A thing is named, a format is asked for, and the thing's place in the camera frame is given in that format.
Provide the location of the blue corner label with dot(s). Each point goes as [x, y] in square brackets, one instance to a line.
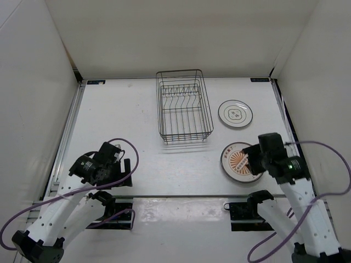
[96, 82]
[255, 79]

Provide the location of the right blue corner label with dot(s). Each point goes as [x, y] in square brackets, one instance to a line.
[255, 79]

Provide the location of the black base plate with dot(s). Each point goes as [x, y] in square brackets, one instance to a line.
[120, 222]
[242, 219]

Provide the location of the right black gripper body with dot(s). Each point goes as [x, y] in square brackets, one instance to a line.
[256, 159]

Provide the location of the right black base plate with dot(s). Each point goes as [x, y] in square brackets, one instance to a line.
[242, 219]

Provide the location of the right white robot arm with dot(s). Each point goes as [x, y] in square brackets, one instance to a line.
[312, 238]

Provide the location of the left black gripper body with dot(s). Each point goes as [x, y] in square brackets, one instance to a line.
[114, 172]

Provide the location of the black patterned white plate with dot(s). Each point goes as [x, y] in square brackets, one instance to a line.
[235, 114]

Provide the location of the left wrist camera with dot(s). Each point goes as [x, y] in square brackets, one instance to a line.
[107, 154]

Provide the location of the red patterned plate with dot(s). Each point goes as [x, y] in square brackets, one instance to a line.
[234, 163]

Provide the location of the left blue corner label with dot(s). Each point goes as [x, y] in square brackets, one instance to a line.
[96, 82]

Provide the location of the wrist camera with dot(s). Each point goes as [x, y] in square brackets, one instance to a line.
[107, 154]
[272, 146]

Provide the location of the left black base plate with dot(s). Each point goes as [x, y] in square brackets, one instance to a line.
[120, 222]

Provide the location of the wire dish rack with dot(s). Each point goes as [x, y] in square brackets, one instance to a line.
[183, 108]

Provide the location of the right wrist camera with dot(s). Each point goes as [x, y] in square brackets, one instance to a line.
[272, 146]

